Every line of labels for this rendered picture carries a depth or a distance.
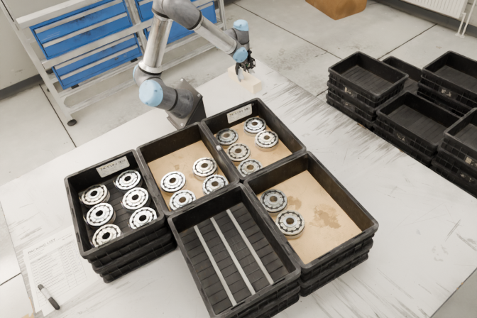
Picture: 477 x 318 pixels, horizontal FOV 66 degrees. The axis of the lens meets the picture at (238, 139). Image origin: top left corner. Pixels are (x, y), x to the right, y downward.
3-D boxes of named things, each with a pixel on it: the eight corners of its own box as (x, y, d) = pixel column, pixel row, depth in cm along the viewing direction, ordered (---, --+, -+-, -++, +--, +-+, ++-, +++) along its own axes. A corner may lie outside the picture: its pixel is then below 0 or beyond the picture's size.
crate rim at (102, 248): (65, 180, 148) (62, 177, 146) (136, 151, 156) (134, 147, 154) (83, 261, 121) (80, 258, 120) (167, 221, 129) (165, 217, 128)
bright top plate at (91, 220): (84, 211, 142) (83, 211, 142) (108, 199, 145) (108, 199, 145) (90, 231, 136) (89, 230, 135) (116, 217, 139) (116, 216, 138)
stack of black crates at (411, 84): (360, 96, 283) (364, 71, 266) (385, 79, 293) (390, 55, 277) (404, 121, 258) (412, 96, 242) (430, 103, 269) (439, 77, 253)
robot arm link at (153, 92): (166, 116, 178) (143, 108, 167) (156, 99, 185) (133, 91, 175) (179, 96, 174) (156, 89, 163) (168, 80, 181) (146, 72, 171)
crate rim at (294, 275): (167, 221, 129) (165, 217, 128) (241, 185, 137) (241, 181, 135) (214, 326, 103) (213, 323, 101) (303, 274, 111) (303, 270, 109)
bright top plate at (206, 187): (198, 183, 146) (198, 182, 146) (220, 171, 149) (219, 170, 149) (210, 200, 140) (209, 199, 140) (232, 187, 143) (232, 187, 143)
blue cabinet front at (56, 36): (63, 89, 299) (28, 26, 259) (142, 55, 325) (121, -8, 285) (64, 91, 297) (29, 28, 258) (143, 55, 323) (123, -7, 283)
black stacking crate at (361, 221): (245, 200, 144) (242, 182, 136) (307, 169, 152) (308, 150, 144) (302, 287, 118) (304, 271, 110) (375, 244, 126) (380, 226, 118)
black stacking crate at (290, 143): (204, 139, 170) (200, 121, 162) (259, 116, 178) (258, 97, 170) (244, 199, 144) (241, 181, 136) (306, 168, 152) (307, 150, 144)
